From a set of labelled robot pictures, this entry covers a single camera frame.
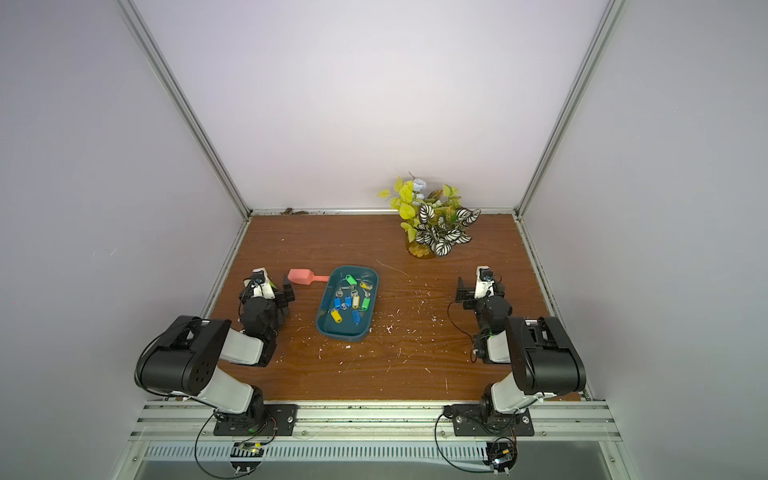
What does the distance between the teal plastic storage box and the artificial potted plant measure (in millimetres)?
206

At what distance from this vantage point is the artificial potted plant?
0.85 metres

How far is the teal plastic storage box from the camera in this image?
0.89 m
